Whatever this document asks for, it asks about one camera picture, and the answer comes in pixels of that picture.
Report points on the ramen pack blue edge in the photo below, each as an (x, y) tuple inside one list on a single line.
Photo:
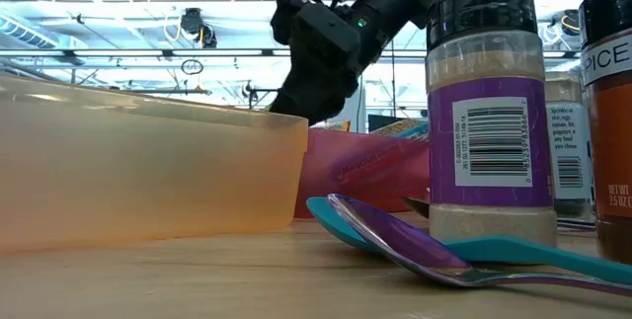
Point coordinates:
[(405, 129)]

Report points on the red plastic bin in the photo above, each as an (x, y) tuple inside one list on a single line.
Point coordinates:
[(355, 176)]

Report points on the black lid purple label jar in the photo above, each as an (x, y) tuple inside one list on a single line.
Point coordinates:
[(489, 136)]

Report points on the orange translucent plastic bin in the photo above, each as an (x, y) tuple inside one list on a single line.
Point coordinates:
[(148, 176)]

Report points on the tan lid seasoning jar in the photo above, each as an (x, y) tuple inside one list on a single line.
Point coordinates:
[(568, 151)]

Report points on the black lid orange label jar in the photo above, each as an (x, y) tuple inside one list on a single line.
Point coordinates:
[(612, 136)]

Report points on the black ceiling-mounted device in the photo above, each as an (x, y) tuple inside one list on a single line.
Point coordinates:
[(192, 20)]

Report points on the teal plastic spoon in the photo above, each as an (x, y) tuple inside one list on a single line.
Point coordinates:
[(518, 252)]

